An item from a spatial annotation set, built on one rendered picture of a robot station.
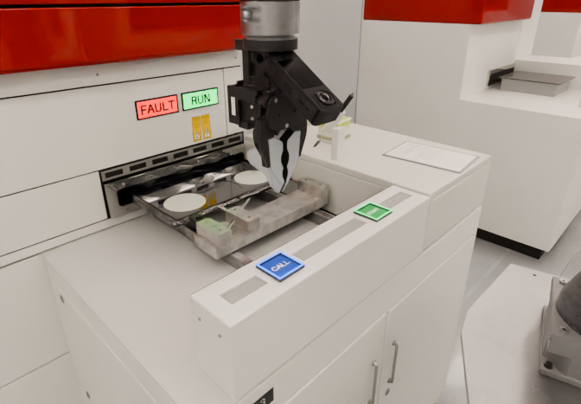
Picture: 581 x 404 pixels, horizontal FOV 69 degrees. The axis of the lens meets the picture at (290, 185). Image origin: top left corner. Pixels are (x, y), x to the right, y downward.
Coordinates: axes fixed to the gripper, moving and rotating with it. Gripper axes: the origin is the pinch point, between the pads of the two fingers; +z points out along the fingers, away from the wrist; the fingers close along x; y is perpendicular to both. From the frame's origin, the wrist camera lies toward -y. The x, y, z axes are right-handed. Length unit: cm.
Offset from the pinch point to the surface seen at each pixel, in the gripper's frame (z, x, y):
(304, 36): 5, -232, 207
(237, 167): 21, -33, 52
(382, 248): 19.5, -23.0, -4.0
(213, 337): 19.1, 14.0, -0.1
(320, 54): 21, -253, 207
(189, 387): 28.7, 17.0, 3.0
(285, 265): 14.2, -0.7, 0.2
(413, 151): 14, -63, 12
